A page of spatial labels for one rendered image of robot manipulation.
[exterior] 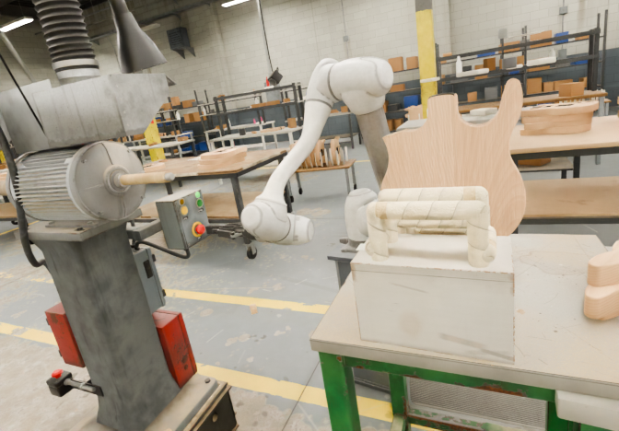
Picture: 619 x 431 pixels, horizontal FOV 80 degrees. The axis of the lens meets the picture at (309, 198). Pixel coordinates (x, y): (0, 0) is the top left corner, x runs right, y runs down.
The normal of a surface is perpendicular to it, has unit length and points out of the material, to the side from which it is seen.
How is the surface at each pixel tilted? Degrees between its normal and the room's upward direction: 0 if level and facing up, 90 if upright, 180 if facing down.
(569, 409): 90
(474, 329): 90
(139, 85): 90
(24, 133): 90
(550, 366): 0
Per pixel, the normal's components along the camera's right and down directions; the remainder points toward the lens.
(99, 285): 0.91, -0.03
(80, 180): 0.60, 0.00
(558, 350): -0.15, -0.95
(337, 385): -0.40, 0.29
